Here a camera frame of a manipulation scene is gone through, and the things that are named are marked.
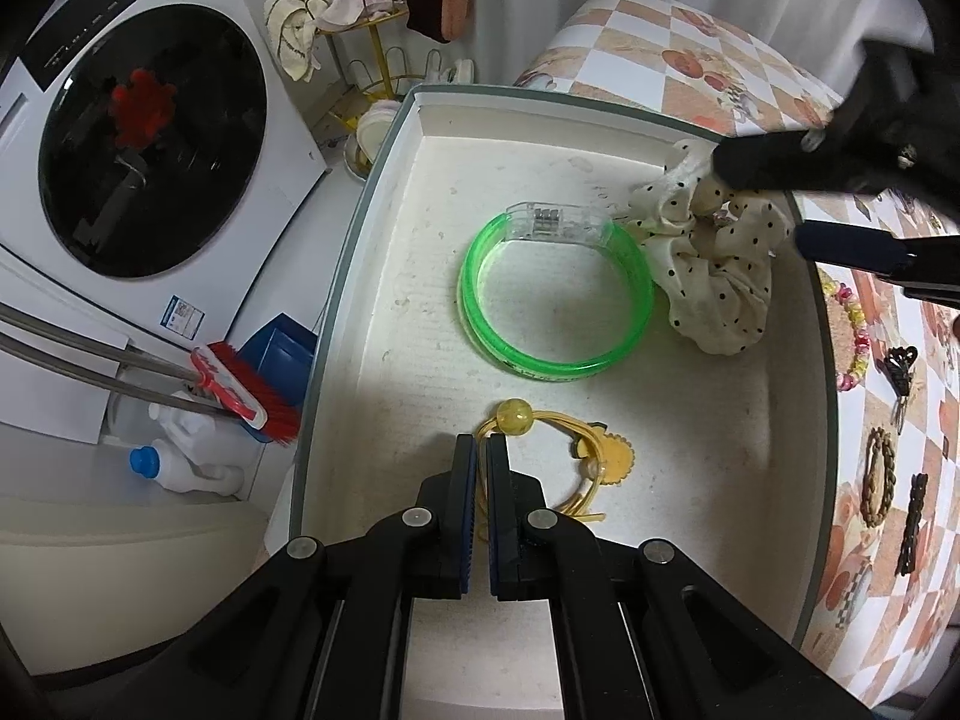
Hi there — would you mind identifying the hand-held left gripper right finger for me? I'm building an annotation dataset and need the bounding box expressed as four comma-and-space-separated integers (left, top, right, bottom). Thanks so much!
486, 436, 878, 720

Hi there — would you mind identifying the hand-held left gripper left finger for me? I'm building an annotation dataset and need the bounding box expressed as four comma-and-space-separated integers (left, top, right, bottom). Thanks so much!
28, 433, 476, 720

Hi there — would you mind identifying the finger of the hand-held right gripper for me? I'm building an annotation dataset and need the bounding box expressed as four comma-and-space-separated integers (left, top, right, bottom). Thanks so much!
711, 130, 850, 194
793, 220, 960, 306

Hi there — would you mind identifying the pink yellow bead bracelet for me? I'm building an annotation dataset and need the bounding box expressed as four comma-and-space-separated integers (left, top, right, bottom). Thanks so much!
821, 279, 875, 392

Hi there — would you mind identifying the yellow hair tie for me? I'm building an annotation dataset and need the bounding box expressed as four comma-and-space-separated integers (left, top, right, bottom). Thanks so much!
472, 399, 638, 527

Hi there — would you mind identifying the cream polka dot scrunchie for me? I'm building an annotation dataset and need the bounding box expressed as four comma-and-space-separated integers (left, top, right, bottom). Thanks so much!
626, 139, 794, 355

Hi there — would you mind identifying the small black claw clip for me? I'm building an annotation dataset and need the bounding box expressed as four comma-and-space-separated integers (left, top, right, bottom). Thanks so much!
879, 345, 920, 398

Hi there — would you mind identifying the white rectangular tray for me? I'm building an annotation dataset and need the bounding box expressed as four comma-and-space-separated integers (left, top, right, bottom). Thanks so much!
287, 85, 839, 720

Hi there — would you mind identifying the brown braided hair tie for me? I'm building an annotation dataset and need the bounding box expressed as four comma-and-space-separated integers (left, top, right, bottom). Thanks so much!
859, 427, 898, 528

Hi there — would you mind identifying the black scalloped hair clip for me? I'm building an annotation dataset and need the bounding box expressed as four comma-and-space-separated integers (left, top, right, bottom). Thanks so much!
896, 474, 930, 575

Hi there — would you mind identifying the checked printed tablecloth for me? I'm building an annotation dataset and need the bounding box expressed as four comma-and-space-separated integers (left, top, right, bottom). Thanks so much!
514, 0, 960, 706

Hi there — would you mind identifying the red broom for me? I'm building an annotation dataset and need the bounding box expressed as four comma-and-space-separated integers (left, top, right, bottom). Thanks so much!
0, 304, 302, 445

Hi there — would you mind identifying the green translucent bangle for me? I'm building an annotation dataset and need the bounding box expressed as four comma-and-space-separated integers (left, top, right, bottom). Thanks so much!
459, 201, 653, 385

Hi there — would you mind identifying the blue dustpan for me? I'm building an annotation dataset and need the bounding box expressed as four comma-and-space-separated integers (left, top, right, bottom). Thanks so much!
0, 319, 320, 443

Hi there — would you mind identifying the white bottle blue cap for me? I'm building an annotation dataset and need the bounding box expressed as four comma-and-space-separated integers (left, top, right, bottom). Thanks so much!
129, 435, 248, 497

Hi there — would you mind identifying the white plastic bottle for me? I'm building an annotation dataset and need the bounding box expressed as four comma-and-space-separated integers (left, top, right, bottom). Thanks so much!
148, 390, 226, 440

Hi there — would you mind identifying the white pink slipper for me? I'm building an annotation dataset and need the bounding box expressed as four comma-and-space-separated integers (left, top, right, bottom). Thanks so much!
355, 99, 400, 166

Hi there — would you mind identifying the white washing machine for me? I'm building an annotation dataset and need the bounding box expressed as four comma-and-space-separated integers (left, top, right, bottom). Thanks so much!
0, 0, 335, 445

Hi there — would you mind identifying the cream towel dark trim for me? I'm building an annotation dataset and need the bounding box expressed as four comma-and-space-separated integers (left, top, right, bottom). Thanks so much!
264, 0, 331, 82

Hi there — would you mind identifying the gold wire rack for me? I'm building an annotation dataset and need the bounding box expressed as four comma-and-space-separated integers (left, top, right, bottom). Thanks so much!
315, 0, 428, 137

